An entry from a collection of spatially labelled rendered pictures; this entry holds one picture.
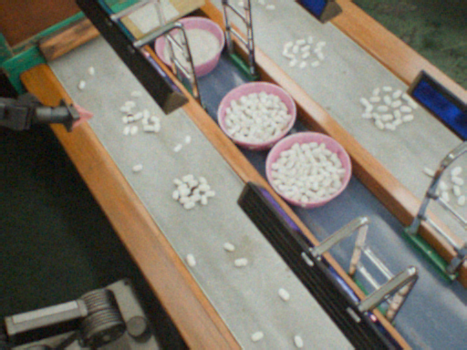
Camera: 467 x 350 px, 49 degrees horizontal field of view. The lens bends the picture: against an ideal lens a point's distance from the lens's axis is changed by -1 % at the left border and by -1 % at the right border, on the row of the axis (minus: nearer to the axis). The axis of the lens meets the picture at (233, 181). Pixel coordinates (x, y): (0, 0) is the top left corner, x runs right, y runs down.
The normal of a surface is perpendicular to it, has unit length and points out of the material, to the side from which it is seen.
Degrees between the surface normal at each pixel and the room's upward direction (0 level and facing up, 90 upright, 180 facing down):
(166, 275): 0
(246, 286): 0
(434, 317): 0
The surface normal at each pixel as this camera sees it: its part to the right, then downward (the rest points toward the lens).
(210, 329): -0.10, -0.51
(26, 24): 0.56, 0.68
